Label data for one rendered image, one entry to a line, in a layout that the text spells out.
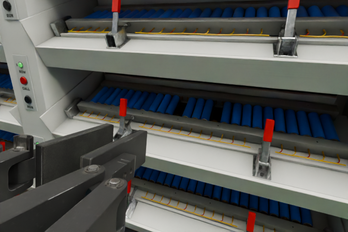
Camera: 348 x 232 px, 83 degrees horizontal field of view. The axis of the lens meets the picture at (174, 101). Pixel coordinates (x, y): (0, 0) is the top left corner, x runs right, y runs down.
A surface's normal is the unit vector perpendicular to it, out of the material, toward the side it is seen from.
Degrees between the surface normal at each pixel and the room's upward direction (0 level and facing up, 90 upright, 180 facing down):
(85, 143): 90
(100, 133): 90
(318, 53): 23
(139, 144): 90
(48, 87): 90
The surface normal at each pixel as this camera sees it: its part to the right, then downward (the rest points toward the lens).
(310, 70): -0.32, 0.63
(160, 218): -0.11, -0.76
